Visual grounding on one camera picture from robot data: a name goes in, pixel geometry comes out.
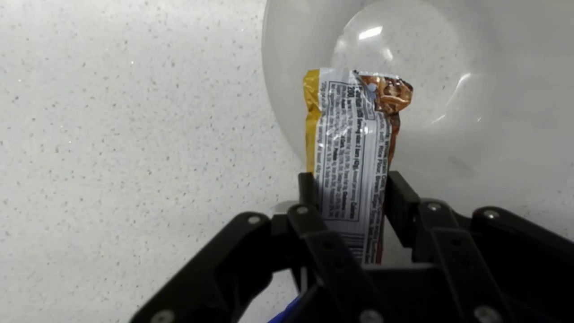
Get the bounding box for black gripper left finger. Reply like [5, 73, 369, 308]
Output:
[128, 171, 385, 323]

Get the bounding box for blue white packet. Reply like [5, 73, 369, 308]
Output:
[267, 297, 301, 323]

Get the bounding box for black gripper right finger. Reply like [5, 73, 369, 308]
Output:
[381, 169, 574, 323]

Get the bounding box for translucent plastic bowl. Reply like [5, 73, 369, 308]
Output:
[259, 0, 574, 241]

